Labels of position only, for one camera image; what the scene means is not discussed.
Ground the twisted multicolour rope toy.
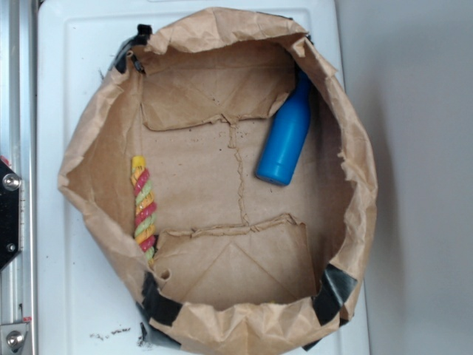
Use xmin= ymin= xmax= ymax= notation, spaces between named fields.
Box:
xmin=130 ymin=155 xmax=157 ymax=266

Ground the black metal bracket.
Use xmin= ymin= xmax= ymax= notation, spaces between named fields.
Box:
xmin=0 ymin=155 xmax=21 ymax=271

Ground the aluminium frame rail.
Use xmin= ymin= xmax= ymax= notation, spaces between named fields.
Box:
xmin=1 ymin=1 xmax=39 ymax=354

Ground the blue plastic bottle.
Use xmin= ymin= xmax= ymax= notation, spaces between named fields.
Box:
xmin=256 ymin=71 xmax=311 ymax=186

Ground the brown paper bag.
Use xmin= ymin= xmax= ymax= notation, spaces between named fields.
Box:
xmin=58 ymin=7 xmax=378 ymax=354

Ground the white plastic tray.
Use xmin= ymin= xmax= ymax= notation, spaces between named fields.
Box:
xmin=35 ymin=1 xmax=370 ymax=354

